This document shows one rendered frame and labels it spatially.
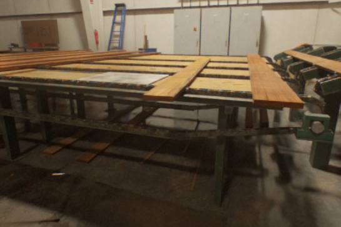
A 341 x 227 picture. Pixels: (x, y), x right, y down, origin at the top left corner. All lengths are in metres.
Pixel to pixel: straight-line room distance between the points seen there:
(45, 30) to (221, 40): 6.75
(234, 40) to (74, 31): 6.01
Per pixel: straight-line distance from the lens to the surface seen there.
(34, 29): 10.79
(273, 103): 1.09
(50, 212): 1.88
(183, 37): 7.02
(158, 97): 1.08
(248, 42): 6.77
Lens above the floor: 1.13
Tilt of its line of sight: 15 degrees down
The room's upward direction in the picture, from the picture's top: straight up
